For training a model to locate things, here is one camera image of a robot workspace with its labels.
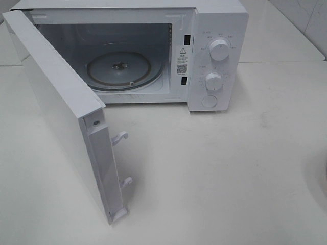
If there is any round white door button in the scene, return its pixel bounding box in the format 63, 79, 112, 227
202, 95, 218, 108

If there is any white timer knob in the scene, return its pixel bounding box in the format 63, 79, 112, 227
205, 72, 224, 91

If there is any white microwave door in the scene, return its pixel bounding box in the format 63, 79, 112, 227
4, 10, 132, 224

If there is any glass microwave turntable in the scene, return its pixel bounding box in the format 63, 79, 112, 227
85, 51, 165, 91

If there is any white microwave oven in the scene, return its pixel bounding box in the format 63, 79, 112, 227
8, 1, 249, 111

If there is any upper white power knob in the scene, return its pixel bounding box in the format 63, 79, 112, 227
208, 37, 230, 61

